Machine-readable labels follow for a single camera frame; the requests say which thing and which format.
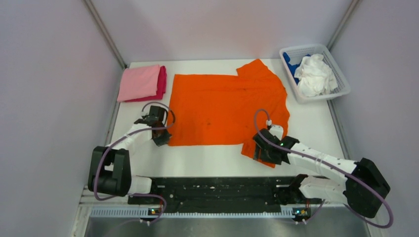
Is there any orange t shirt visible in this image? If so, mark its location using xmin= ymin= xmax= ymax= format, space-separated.
xmin=168 ymin=59 xmax=290 ymax=158

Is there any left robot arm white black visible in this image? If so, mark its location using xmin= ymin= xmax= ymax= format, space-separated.
xmin=88 ymin=102 xmax=175 ymax=204

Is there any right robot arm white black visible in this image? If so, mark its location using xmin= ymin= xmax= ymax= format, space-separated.
xmin=253 ymin=129 xmax=390 ymax=218

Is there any crimson folded t shirt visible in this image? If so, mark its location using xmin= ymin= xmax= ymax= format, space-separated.
xmin=126 ymin=66 xmax=167 ymax=102

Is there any pink folded t shirt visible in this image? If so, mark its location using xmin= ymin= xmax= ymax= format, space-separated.
xmin=117 ymin=64 xmax=160 ymax=102

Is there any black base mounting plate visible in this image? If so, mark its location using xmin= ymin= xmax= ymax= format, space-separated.
xmin=127 ymin=177 xmax=322 ymax=213

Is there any blue t shirt in basket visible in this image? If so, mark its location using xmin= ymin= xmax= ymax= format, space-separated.
xmin=281 ymin=52 xmax=302 ymax=85

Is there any white crumpled t shirt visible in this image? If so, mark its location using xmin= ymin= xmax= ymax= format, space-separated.
xmin=293 ymin=54 xmax=338 ymax=97

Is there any white plastic basket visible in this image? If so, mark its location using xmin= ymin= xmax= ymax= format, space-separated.
xmin=279 ymin=44 xmax=351 ymax=104

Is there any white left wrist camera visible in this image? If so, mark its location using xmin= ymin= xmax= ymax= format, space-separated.
xmin=139 ymin=112 xmax=151 ymax=124

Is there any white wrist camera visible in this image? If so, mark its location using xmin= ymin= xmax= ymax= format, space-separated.
xmin=266 ymin=120 xmax=284 ymax=140
xmin=139 ymin=112 xmax=151 ymax=124

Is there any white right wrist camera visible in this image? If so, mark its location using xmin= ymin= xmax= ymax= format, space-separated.
xmin=266 ymin=120 xmax=284 ymax=140

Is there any white slotted cable duct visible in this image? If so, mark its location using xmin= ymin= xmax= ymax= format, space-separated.
xmin=90 ymin=206 xmax=308 ymax=219

